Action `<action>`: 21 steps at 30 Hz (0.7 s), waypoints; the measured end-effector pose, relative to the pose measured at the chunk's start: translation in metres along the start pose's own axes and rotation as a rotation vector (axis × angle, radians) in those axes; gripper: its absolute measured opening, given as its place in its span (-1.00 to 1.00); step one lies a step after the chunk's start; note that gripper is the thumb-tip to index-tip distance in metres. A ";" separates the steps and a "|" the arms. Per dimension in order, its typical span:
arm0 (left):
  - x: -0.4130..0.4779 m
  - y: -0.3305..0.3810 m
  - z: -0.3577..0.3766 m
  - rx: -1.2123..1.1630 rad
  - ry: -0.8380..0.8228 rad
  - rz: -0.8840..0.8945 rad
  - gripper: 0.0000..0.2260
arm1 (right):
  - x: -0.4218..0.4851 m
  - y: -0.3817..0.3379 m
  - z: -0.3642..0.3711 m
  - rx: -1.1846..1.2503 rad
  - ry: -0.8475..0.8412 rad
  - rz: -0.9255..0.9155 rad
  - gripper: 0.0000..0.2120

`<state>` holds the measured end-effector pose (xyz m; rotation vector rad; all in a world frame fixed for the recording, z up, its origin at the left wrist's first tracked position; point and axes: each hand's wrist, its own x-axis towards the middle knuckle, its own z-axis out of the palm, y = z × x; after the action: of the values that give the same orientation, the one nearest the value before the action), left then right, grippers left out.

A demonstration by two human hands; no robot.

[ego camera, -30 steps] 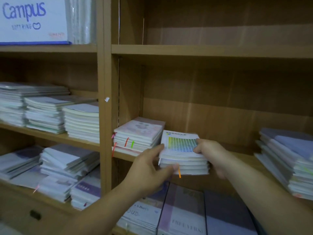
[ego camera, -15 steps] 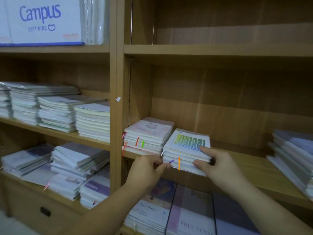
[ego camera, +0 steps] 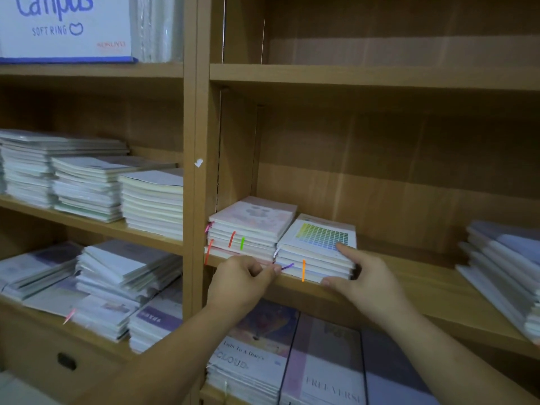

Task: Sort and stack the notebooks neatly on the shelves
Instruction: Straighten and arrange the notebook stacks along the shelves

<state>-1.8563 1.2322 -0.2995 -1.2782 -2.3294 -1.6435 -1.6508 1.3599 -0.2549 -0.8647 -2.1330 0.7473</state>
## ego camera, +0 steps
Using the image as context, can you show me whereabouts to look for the stack of white green-edged notebooks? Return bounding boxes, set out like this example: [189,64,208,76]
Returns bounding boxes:
[51,155,178,224]

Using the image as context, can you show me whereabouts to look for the clear plastic wrapped packets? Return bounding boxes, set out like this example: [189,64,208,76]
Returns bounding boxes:
[130,0,185,64]

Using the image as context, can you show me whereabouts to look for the stack of plain lilac-blue notebooks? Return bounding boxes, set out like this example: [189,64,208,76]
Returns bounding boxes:
[361,328,440,405]

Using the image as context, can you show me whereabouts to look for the untidy stack of white notebooks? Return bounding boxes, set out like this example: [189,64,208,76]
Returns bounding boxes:
[75,239,183,309]

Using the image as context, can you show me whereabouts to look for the flat pale notebook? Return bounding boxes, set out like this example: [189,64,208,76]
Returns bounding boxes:
[22,277,87,319]

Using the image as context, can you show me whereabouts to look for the white box with blue print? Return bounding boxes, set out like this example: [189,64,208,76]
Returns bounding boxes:
[0,0,138,64]

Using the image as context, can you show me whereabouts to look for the stack of blue-grey notebooks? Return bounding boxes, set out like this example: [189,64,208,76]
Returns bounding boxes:
[455,220,540,346]

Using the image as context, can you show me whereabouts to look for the small stack of picture-cover notebooks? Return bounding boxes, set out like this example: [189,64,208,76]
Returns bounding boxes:
[71,294,141,343]

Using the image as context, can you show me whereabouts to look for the wooden shelf unit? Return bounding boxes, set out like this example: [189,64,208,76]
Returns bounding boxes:
[198,0,540,405]
[0,0,200,405]

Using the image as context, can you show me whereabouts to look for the stack of colour-grid cover notebooks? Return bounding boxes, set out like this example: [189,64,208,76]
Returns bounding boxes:
[273,213,357,284]

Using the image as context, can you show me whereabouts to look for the stack of pink-stripe cover notebooks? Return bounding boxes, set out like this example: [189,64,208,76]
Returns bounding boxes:
[279,313,368,405]

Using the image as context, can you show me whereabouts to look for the stack of purple-label notebooks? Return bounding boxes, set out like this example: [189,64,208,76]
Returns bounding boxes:
[127,287,184,355]

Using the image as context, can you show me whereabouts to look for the person's right forearm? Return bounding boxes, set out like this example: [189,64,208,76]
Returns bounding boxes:
[377,299,540,405]

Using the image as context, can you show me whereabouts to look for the tall stack of grey notebooks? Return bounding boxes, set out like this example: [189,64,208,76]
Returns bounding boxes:
[0,129,130,209]

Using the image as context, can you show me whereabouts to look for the stack of cloud-cover notebooks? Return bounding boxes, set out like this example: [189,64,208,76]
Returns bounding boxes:
[206,299,301,405]

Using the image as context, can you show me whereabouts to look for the person's left forearm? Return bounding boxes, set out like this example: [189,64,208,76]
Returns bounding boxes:
[69,305,254,405]

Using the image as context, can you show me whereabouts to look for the stack of pale lilac notebooks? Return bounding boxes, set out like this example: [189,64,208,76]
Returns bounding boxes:
[0,242,84,302]

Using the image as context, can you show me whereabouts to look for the stack of cream notebooks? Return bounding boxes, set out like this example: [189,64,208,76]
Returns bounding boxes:
[118,168,185,242]

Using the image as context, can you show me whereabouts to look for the person's left hand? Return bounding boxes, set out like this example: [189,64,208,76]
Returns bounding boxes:
[206,255,282,319]

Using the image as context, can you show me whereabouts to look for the stack of paw-print cover notebooks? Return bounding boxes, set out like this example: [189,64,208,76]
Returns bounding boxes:
[205,196,298,263]

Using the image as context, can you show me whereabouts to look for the person's right hand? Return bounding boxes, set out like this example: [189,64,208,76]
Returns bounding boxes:
[320,242,413,328]

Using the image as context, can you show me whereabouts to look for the wooden drawer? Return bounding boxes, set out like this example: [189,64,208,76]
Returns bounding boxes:
[0,307,136,405]

